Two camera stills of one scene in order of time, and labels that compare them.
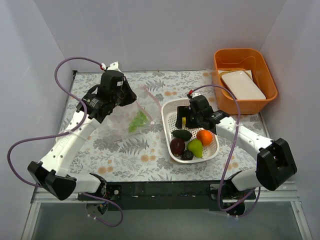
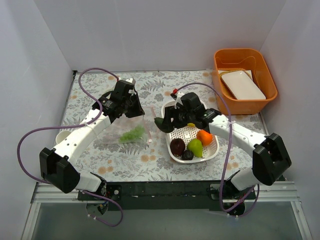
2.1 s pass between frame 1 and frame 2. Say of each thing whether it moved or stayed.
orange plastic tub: stayed
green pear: stayed
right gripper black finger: moved
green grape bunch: moved
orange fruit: stayed
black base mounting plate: stayed
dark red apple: stayed
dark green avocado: moved
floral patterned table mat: stayed
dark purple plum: stayed
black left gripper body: moved
